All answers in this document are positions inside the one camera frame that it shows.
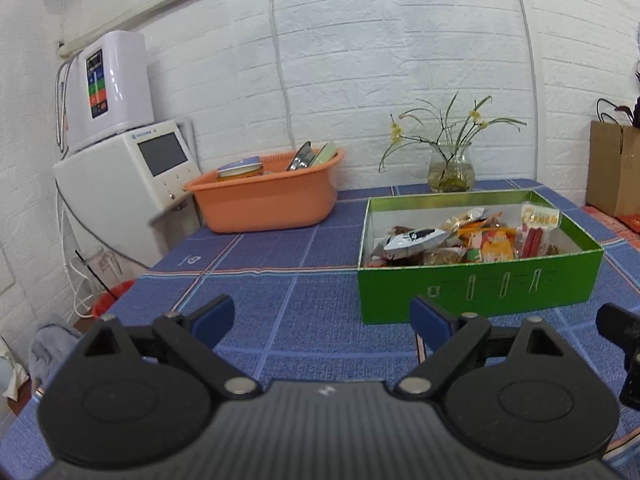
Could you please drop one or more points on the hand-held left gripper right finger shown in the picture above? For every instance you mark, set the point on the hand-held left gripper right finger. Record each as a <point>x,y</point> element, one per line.
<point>431,317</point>

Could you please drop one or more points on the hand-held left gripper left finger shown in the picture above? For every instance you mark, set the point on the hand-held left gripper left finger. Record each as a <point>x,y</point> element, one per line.
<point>215,314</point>

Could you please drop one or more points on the green cardboard box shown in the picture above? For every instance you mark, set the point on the green cardboard box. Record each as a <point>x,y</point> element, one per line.
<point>475,285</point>

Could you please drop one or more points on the pink edged seed packet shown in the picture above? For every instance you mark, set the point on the pink edged seed packet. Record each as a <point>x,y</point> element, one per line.
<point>445,257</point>

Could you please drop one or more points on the white green print snack packet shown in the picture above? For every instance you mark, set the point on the white green print snack packet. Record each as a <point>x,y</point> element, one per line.
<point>415,242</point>

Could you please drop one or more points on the brown snack packet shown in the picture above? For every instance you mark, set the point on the brown snack packet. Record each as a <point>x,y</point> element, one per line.
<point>400,231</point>

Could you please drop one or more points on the orange yellow snack packet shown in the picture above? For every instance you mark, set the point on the orange yellow snack packet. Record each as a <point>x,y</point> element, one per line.
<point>492,249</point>

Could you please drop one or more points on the orange edged clear snack packet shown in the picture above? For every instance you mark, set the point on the orange edged clear snack packet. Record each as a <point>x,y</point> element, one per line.
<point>480,231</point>

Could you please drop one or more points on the red sausage packet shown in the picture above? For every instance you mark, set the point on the red sausage packet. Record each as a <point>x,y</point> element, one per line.
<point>535,237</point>

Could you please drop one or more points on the blue checked tablecloth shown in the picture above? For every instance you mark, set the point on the blue checked tablecloth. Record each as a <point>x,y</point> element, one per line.
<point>310,300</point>

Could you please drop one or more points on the red plastic bucket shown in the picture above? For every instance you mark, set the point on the red plastic bucket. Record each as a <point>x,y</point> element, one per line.
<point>107,302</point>

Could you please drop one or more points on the orange plaid cloth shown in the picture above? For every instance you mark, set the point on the orange plaid cloth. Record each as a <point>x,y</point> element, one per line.
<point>600,211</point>

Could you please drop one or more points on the orange plastic basin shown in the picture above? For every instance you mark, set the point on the orange plastic basin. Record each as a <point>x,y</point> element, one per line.
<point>260,205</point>

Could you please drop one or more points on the glass vase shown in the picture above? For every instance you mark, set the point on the glass vase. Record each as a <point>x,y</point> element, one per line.
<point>450,172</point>

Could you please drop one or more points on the round metal tin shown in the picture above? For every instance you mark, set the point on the round metal tin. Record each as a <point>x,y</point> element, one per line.
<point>240,167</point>

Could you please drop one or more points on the tall brown cardboard box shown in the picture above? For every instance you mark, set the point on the tall brown cardboard box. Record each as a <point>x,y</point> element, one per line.
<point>612,170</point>

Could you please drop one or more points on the white appliance with screen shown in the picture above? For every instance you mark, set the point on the white appliance with screen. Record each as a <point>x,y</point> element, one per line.
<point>110,185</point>

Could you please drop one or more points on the grey cloth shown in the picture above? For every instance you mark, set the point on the grey cloth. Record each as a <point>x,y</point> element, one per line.
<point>52,352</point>

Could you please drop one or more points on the metal bowl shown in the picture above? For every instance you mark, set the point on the metal bowl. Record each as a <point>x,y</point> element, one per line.
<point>300,157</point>

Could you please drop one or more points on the yellow flowered green plant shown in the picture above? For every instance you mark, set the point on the yellow flowered green plant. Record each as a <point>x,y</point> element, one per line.
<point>450,125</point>

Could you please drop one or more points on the light green bowl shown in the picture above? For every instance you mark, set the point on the light green bowl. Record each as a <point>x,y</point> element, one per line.
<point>325,154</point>

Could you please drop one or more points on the white cloth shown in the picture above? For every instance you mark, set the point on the white cloth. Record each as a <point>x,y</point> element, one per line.
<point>12,375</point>

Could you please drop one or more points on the white water purifier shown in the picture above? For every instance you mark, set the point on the white water purifier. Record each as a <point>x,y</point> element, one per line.
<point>125,85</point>

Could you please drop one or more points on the white wall socket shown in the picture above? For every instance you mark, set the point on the white wall socket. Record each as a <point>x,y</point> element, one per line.
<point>100,267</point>

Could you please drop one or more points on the thin white wall conduit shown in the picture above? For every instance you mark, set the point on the thin white wall conduit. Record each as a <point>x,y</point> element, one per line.
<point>281,70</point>

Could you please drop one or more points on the thick white wall conduit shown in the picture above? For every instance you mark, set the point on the thick white wall conduit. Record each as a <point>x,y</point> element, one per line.
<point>531,60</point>

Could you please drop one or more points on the white horizontal wall pipe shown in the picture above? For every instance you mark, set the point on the white horizontal wall pipe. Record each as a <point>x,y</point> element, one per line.
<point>150,10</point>

